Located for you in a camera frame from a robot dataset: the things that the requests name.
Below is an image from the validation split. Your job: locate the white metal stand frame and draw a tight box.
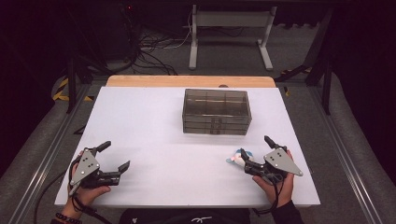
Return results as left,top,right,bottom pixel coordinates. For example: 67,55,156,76
188,4,278,71

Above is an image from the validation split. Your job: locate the yellow and black floor tape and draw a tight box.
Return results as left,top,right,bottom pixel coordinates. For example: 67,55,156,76
280,66,313,98

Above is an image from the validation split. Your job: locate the white cable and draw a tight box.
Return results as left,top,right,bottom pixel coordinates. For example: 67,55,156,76
167,11,194,50

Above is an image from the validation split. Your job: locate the bundle of black cables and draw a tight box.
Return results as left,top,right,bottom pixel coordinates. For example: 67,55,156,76
122,4,179,77

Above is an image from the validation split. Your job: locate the person's right hand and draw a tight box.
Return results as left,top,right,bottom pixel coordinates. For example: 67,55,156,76
251,173,295,209

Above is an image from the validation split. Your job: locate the black metal stand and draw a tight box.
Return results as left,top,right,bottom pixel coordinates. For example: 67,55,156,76
65,56,108,115
274,7,335,117

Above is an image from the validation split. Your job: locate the person's left hand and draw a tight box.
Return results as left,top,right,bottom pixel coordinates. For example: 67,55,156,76
63,149,112,217

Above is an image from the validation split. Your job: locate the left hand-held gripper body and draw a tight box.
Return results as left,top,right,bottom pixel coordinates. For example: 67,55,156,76
68,148,121,196

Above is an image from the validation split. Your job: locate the dark bead bracelet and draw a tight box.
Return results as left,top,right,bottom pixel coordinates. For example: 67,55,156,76
54,212,83,224

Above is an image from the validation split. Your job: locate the person's dark shirt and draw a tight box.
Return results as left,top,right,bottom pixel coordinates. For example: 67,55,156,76
118,207,252,224

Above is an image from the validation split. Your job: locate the smoky clear plastic drawer box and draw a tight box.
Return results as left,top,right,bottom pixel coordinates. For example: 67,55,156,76
181,88,253,136

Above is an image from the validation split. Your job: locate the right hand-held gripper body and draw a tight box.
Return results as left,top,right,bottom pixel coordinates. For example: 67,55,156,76
244,147,304,186

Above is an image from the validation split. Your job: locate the aluminium floor rail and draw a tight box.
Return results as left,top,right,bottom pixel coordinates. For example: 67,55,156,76
306,85,386,224
7,83,92,224

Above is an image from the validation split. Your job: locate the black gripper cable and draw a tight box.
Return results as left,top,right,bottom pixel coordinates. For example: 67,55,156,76
33,155,114,224
251,181,287,217

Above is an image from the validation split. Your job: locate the white and blue plush toy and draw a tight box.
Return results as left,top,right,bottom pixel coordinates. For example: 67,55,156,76
225,147,255,168

